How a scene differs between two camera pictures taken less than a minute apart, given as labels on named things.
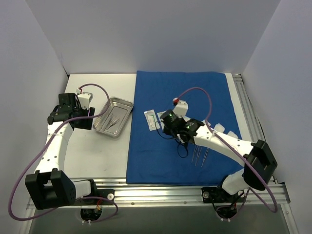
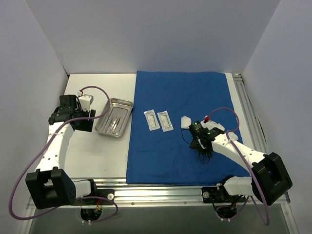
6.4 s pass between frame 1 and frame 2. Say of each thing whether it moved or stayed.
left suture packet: stayed
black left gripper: stayed
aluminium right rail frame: stayed
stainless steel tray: stayed
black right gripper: moved
